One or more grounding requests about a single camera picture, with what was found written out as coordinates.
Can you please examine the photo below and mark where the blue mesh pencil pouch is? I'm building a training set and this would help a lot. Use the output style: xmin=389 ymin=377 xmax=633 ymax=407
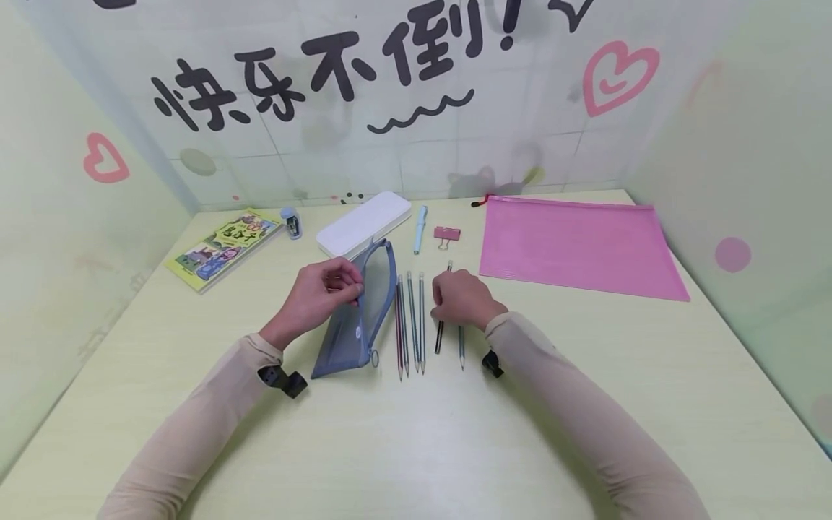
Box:
xmin=310 ymin=238 xmax=399 ymax=381

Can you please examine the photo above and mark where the person's left forearm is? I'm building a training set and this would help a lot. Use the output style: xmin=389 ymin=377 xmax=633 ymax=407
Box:
xmin=97 ymin=333 xmax=285 ymax=520

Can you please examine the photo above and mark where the grey striped pencil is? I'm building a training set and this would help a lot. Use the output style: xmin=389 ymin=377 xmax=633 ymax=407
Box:
xmin=399 ymin=274 xmax=410 ymax=377

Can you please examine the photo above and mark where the light blue pen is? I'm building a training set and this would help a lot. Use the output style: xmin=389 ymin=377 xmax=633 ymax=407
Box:
xmin=412 ymin=204 xmax=429 ymax=256

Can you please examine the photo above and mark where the white pencil case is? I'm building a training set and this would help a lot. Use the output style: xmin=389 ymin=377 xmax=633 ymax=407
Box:
xmin=315 ymin=191 xmax=414 ymax=261

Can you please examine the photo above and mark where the black pencil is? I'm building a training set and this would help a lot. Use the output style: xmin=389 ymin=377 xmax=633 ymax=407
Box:
xmin=434 ymin=260 xmax=454 ymax=355

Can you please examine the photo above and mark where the person's left hand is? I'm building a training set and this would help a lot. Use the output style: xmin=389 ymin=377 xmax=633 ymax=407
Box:
xmin=259 ymin=256 xmax=365 ymax=353

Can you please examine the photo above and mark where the person's right hand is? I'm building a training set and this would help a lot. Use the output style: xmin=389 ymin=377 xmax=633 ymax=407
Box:
xmin=430 ymin=269 xmax=510 ymax=333

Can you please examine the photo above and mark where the person's right forearm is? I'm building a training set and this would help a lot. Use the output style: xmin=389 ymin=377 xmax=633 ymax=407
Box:
xmin=484 ymin=311 xmax=711 ymax=520

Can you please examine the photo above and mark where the yellow picture book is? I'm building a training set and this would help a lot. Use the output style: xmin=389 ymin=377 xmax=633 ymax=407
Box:
xmin=162 ymin=208 xmax=285 ymax=295

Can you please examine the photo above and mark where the pink mesh zip folder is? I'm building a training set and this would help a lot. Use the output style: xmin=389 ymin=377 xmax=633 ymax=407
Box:
xmin=471 ymin=193 xmax=692 ymax=303

